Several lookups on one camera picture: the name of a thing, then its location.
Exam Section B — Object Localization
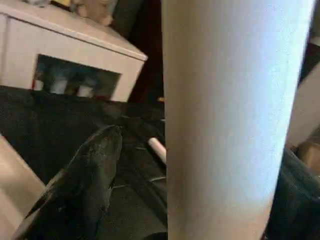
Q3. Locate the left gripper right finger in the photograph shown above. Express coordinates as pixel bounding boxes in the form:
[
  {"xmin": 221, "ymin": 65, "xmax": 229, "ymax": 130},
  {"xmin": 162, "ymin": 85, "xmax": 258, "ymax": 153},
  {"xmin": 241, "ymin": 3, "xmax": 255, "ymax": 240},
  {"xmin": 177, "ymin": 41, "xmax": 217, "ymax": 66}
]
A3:
[{"xmin": 271, "ymin": 147, "xmax": 320, "ymax": 240}]

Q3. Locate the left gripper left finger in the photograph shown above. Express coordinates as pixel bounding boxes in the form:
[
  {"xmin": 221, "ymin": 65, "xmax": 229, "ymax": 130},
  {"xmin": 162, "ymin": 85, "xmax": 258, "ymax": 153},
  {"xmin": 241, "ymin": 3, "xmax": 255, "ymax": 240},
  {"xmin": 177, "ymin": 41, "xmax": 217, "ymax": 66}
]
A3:
[{"xmin": 12, "ymin": 124, "xmax": 124, "ymax": 240}]

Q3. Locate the white plastic table top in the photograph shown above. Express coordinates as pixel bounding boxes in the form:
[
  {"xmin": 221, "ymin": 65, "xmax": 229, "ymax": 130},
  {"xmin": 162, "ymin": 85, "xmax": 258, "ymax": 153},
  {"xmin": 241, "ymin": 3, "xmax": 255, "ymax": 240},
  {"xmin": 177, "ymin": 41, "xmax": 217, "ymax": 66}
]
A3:
[{"xmin": 0, "ymin": 134, "xmax": 46, "ymax": 231}]

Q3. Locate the white plastic table leg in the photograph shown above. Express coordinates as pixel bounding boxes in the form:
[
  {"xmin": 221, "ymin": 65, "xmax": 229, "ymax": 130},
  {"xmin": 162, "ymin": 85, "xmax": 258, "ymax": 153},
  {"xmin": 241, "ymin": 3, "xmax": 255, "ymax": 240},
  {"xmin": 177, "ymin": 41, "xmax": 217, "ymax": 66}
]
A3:
[
  {"xmin": 147, "ymin": 138, "xmax": 167, "ymax": 166},
  {"xmin": 161, "ymin": 0, "xmax": 320, "ymax": 240}
]

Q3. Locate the black mat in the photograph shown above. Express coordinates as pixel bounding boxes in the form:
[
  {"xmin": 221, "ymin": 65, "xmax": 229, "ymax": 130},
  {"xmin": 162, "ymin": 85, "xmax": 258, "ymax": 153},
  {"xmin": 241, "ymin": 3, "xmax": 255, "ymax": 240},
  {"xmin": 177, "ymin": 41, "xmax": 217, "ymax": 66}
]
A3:
[{"xmin": 0, "ymin": 84, "xmax": 168, "ymax": 240}]

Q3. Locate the white cabinet with glass doors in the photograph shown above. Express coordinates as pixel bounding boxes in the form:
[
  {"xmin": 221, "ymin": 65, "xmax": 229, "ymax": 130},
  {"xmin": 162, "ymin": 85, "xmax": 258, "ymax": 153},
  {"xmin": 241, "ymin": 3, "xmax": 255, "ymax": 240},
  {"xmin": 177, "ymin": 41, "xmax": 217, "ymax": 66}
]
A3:
[{"xmin": 0, "ymin": 0, "xmax": 149, "ymax": 104}]

